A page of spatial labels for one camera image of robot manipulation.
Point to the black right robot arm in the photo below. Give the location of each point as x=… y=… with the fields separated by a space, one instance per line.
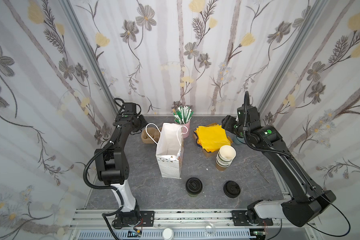
x=308 y=198

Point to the stacked paper cups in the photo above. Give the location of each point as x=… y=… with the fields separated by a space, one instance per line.
x=225 y=157

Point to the white paper gift bag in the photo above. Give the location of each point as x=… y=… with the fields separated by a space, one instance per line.
x=169 y=151

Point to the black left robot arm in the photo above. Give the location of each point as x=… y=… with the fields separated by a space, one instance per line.
x=112 y=165

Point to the teal ceramic cup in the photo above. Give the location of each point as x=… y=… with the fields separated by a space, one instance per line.
x=237 y=140

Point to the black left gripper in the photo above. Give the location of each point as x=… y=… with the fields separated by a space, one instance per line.
x=141 y=122

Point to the pink straw holder cup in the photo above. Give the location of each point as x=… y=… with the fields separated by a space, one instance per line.
x=183 y=130

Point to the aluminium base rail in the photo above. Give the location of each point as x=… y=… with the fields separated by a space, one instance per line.
x=187 y=225

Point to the brown pulp cup carrier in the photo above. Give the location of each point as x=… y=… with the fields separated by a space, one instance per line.
x=150 y=135

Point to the white round knob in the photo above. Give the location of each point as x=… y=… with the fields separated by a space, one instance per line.
x=168 y=234

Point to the yellow paper napkin stack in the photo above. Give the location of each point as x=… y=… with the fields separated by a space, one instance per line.
x=213 y=138

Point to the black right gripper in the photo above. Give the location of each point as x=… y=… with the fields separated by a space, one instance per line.
x=228 y=123

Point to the clear round cap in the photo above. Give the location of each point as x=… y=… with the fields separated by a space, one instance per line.
x=210 y=229

